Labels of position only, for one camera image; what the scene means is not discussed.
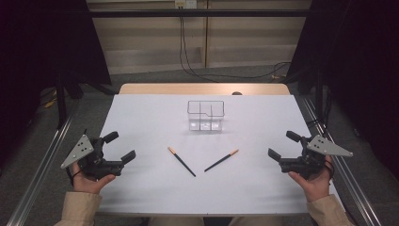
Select person's left leg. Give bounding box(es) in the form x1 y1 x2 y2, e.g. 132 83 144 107
147 216 205 226

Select left hand-held gripper cable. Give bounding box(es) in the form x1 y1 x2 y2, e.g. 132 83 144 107
65 168 83 187

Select hand-held gripper cable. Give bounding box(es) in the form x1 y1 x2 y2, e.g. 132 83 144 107
324 159 336 180
65 168 83 187

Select black chopstick orange end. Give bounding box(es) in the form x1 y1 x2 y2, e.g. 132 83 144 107
203 149 240 173
167 146 198 178

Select person's right hand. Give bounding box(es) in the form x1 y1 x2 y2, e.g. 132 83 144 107
287 154 333 203

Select black wall cable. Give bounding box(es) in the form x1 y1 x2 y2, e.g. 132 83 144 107
182 15 293 79
178 15 220 83

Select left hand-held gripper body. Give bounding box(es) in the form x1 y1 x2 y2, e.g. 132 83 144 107
60 134 126 181

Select clear plastic divided holder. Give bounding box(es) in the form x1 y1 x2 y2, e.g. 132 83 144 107
186 100 226 132

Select black horizontal metal bar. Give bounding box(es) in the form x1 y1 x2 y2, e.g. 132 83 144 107
88 8 311 18

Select person's left hand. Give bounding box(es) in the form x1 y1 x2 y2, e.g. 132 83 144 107
71 161 117 195

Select person's leg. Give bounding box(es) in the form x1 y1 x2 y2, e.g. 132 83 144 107
147 216 205 226
228 216 285 226

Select wooden table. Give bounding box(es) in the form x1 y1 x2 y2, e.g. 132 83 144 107
118 83 291 96

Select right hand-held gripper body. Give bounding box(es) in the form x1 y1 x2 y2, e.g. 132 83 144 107
278 135 354 181

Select right hand-held gripper cable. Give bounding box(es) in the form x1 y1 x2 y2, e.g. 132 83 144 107
324 159 336 180

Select black metal stand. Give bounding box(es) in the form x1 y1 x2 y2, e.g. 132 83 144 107
314 67 324 119
56 73 69 130

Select black curtain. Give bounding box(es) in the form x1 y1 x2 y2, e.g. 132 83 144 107
0 0 112 164
286 0 399 180

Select white wall outlet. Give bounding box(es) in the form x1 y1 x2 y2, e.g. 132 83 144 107
174 0 198 9

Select person's right leg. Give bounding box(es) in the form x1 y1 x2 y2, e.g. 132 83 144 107
228 216 285 226

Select aluminium rail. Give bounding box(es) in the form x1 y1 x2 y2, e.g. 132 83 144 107
300 95 382 226
6 100 79 226

